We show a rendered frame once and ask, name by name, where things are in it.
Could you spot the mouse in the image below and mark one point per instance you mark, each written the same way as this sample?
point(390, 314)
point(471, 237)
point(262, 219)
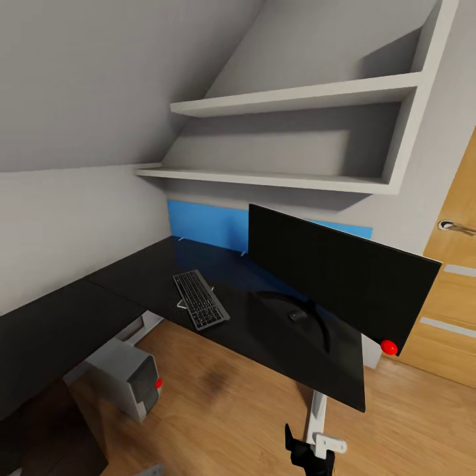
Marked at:
point(298, 316)

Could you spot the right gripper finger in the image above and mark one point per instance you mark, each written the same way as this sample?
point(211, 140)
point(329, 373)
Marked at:
point(289, 439)

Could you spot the door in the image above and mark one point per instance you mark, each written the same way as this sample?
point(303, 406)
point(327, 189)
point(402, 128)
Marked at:
point(443, 339)

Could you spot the desk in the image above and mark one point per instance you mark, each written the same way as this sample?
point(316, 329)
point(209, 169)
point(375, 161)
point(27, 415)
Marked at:
point(45, 339)

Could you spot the monitor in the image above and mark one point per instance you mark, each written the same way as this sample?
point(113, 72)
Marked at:
point(377, 289)

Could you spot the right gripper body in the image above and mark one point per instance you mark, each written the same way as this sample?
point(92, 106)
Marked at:
point(303, 456)

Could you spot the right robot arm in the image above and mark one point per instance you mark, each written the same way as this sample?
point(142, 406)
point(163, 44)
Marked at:
point(318, 458)

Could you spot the keyboard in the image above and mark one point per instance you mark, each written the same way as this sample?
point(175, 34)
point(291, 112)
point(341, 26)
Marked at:
point(203, 306)

